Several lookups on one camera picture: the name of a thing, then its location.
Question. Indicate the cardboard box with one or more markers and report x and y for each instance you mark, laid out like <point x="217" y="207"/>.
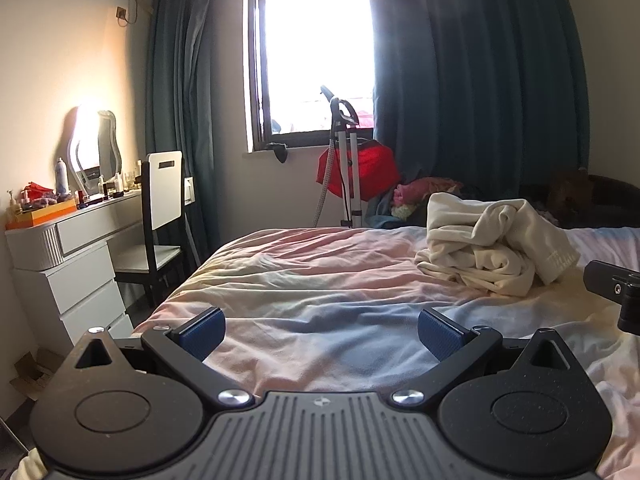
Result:
<point x="35" y="372"/>

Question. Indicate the teal curtain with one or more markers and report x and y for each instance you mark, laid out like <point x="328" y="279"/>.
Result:
<point x="475" y="85"/>
<point x="185" y="110"/>

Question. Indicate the group of cosmetic bottles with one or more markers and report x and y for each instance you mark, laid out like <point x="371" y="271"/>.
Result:
<point x="117" y="185"/>

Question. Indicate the pile of colourful clothes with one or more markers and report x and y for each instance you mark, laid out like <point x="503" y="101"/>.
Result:
<point x="410" y="200"/>

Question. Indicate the red bag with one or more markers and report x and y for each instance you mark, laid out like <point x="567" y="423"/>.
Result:
<point x="375" y="170"/>

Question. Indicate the black item on sill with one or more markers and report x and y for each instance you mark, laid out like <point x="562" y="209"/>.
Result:
<point x="277" y="150"/>

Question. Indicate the cream knit garment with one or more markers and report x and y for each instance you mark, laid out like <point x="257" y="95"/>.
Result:
<point x="492" y="245"/>

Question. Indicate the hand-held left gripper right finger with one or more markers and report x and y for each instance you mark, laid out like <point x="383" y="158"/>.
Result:
<point x="441" y="335"/>

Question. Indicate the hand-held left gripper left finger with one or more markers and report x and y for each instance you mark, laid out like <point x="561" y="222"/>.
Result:
<point x="202" y="332"/>

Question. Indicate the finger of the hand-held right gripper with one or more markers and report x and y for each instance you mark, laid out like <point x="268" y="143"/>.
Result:
<point x="612" y="282"/>

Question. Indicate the black and white chair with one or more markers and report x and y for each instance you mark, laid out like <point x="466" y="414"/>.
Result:
<point x="162" y="195"/>

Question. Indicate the white wall switch plate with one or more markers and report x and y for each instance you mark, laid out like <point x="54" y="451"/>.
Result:
<point x="189" y="190"/>

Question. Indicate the bed with pastel blanket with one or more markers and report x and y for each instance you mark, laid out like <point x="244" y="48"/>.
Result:
<point x="320" y="280"/>

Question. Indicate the orange tray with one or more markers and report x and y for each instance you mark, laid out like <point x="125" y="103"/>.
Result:
<point x="47" y="212"/>

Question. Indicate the garment steamer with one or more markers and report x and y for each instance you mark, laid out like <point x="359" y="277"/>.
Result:
<point x="352" y="160"/>

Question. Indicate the white dressing table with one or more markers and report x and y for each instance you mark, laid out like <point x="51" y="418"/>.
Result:
<point x="75" y="260"/>

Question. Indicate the spray can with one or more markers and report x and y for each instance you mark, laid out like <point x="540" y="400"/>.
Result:
<point x="62" y="177"/>

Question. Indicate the wavy vanity mirror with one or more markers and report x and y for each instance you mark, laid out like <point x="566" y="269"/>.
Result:
<point x="95" y="140"/>

